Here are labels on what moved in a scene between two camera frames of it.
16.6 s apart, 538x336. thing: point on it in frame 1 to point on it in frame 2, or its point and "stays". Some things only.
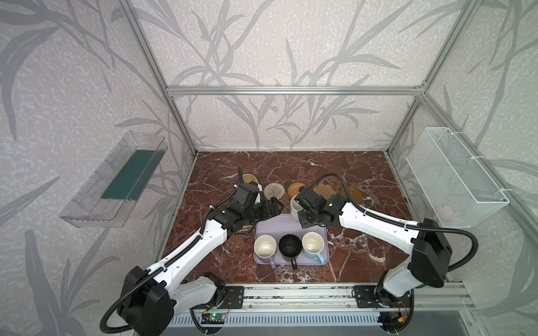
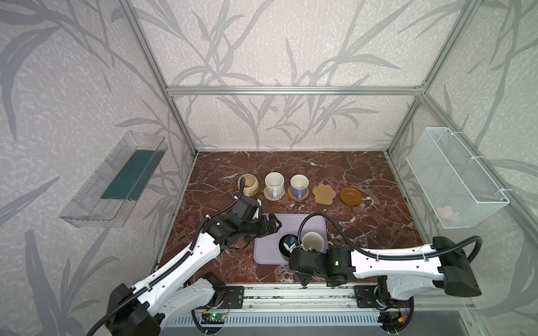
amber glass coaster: [354, 193] stays
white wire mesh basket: [457, 190] stays
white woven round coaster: [274, 190] stays
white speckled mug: [294, 208] to [274, 185]
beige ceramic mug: [248, 178] stays
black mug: [290, 246] stays
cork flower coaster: [325, 190] stays
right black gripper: [305, 209] to [294, 257]
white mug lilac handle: [265, 248] to [299, 186]
